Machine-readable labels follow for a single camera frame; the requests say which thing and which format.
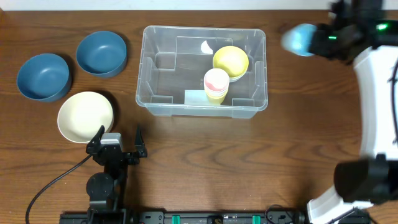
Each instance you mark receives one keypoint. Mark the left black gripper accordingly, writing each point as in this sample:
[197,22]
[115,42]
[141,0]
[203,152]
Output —
[132,159]

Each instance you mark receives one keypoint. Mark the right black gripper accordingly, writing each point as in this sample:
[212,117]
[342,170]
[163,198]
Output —
[319,45]

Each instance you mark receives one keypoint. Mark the light blue cup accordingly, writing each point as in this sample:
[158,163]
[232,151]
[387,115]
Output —
[298,39]

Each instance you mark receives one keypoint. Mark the cream bowl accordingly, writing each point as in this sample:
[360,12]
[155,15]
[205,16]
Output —
[81,116]

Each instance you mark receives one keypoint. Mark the dark blue bowl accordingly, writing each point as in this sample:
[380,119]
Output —
[45,78]
[102,54]

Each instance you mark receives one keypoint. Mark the yellow small bowl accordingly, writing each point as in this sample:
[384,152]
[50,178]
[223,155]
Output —
[233,60]

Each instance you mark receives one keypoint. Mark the light grey small bowl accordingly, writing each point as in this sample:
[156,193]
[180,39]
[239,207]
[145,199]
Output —
[244,74]

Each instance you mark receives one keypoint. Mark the white small bowl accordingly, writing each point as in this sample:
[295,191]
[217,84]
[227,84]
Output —
[231,80]

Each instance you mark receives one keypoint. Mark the yellow cup front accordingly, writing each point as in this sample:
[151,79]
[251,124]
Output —
[215,102]

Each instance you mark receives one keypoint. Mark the yellow cup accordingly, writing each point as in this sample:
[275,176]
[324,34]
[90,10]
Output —
[212,97]
[215,102]

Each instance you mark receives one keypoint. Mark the pink cup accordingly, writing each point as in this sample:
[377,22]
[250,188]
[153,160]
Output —
[216,80]

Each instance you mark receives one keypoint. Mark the cream white cup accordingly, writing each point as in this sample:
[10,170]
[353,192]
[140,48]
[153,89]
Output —
[216,94]

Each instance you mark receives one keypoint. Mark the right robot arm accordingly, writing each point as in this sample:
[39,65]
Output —
[372,179]

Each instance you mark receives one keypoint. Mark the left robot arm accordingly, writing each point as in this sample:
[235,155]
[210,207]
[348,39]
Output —
[106,189]

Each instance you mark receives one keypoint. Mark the clear plastic storage container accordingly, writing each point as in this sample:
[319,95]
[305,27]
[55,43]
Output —
[174,61]

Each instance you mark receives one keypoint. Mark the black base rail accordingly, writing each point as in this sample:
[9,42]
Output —
[277,216]

